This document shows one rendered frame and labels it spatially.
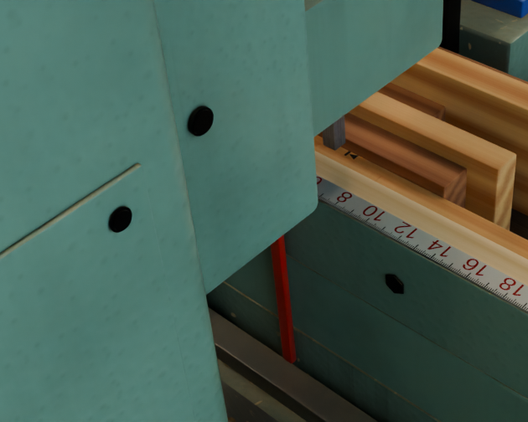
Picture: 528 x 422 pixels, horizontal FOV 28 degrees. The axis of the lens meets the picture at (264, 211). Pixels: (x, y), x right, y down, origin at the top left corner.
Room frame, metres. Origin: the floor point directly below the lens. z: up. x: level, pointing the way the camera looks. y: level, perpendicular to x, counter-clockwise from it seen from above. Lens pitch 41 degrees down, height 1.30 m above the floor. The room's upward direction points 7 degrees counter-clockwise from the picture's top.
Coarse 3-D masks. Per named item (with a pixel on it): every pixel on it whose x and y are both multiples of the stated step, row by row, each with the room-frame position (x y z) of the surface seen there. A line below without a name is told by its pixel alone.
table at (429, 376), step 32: (512, 224) 0.42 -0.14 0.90; (256, 256) 0.44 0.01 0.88; (288, 256) 0.42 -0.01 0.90; (256, 288) 0.44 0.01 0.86; (320, 288) 0.40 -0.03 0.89; (320, 320) 0.40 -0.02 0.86; (352, 320) 0.39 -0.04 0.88; (384, 320) 0.37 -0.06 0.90; (352, 352) 0.39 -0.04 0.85; (384, 352) 0.37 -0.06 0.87; (416, 352) 0.35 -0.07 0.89; (448, 352) 0.34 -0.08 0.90; (384, 384) 0.37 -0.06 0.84; (416, 384) 0.35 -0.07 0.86; (448, 384) 0.34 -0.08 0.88; (480, 384) 0.32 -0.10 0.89; (448, 416) 0.34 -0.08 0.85; (480, 416) 0.32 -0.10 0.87; (512, 416) 0.31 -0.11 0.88
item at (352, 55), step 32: (320, 0) 0.40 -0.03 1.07; (352, 0) 0.41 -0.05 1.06; (384, 0) 0.43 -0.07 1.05; (416, 0) 0.44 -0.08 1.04; (320, 32) 0.40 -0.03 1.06; (352, 32) 0.41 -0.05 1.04; (384, 32) 0.43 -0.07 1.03; (416, 32) 0.44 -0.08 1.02; (320, 64) 0.40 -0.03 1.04; (352, 64) 0.41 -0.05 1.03; (384, 64) 0.43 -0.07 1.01; (320, 96) 0.39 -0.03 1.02; (352, 96) 0.41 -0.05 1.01; (320, 128) 0.39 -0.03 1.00
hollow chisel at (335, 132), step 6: (342, 120) 0.45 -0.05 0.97; (330, 126) 0.45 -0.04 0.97; (336, 126) 0.45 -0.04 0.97; (342, 126) 0.45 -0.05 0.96; (324, 132) 0.45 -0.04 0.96; (330, 132) 0.45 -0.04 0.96; (336, 132) 0.45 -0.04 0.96; (342, 132) 0.45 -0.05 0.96; (324, 138) 0.45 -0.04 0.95; (330, 138) 0.45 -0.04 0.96; (336, 138) 0.45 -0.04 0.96; (342, 138) 0.45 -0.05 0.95; (324, 144) 0.45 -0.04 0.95; (330, 144) 0.45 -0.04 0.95; (336, 144) 0.45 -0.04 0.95; (342, 144) 0.45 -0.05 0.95
